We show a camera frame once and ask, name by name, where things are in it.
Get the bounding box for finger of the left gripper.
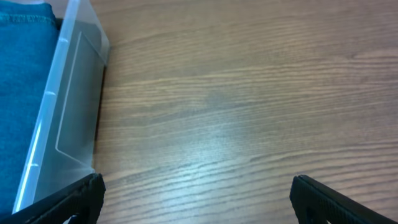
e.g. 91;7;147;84
289;175;397;224
1;173;106;224

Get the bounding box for blue denim jeans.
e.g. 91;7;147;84
1;1;59;217

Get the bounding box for clear plastic storage container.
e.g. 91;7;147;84
12;0;110;213

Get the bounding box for black cloth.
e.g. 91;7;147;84
55;18;63;30

